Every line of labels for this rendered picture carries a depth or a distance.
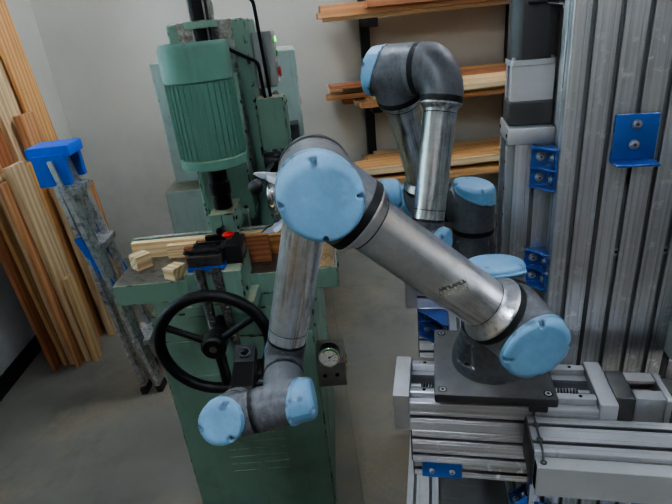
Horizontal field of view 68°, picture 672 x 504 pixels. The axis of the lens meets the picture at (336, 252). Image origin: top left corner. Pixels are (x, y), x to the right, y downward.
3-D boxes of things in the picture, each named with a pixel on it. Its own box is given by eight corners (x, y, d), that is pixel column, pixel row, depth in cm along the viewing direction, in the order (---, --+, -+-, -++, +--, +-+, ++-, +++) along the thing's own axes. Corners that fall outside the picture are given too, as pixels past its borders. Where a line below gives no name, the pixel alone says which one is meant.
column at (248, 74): (213, 259, 167) (162, 24, 138) (225, 234, 188) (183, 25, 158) (279, 253, 167) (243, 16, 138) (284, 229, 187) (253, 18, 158)
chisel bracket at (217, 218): (214, 243, 140) (208, 215, 137) (223, 225, 153) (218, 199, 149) (240, 241, 140) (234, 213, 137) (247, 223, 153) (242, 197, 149)
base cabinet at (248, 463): (205, 520, 169) (154, 345, 140) (233, 402, 221) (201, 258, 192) (337, 509, 168) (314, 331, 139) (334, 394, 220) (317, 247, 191)
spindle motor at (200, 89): (174, 176, 128) (144, 46, 116) (191, 160, 144) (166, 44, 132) (242, 170, 128) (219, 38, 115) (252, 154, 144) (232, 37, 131)
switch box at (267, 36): (258, 88, 154) (250, 32, 147) (262, 85, 163) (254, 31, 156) (278, 86, 154) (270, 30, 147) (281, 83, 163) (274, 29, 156)
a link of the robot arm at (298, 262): (283, 118, 85) (253, 357, 103) (282, 130, 75) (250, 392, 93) (350, 128, 86) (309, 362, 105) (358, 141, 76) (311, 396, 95)
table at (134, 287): (102, 326, 126) (95, 305, 124) (142, 272, 154) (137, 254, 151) (341, 304, 125) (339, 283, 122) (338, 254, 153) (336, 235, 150)
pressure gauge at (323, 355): (319, 373, 137) (316, 349, 134) (319, 365, 141) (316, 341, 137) (342, 371, 137) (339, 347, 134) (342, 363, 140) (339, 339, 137)
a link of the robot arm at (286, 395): (308, 353, 91) (249, 366, 91) (310, 394, 81) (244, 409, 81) (317, 387, 94) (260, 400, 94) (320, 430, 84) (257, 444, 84)
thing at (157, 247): (134, 259, 148) (130, 243, 146) (136, 256, 150) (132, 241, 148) (335, 240, 147) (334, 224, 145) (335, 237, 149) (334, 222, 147)
